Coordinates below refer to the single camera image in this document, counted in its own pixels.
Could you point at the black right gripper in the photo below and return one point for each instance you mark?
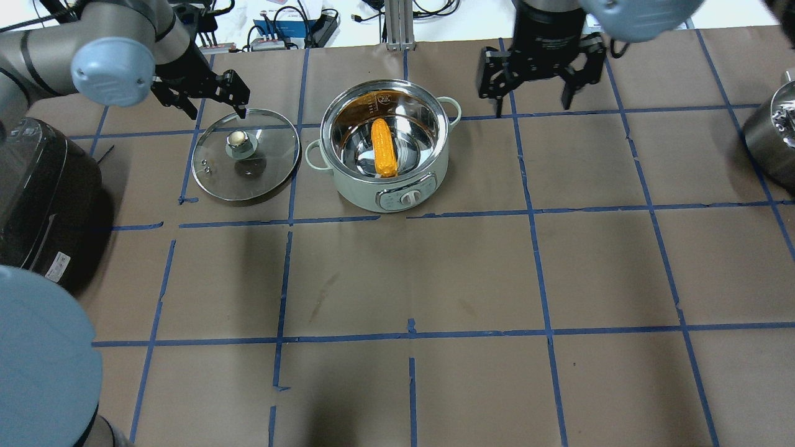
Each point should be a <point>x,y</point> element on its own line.
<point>548,38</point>

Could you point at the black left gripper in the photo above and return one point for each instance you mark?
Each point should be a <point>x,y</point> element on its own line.
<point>184,70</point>

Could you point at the glass pot lid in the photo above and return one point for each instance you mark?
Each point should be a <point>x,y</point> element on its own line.
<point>241,159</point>

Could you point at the yellow plastic corn cob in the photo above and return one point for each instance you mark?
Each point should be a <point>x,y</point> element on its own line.
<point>385,158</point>

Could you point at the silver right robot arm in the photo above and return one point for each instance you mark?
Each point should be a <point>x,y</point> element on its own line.
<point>630,22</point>

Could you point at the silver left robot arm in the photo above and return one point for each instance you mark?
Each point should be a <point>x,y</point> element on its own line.
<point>115,53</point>

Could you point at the light green electric pot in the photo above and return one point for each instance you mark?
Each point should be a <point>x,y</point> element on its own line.
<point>420,124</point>

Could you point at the dark grey rice cooker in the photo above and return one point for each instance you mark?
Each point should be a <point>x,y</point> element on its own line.
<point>49,186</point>

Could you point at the stainless steel steamer basket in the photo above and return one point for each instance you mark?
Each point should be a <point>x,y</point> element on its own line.
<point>769,134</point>

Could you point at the aluminium frame post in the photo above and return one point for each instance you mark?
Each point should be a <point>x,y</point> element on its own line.
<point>399,22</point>

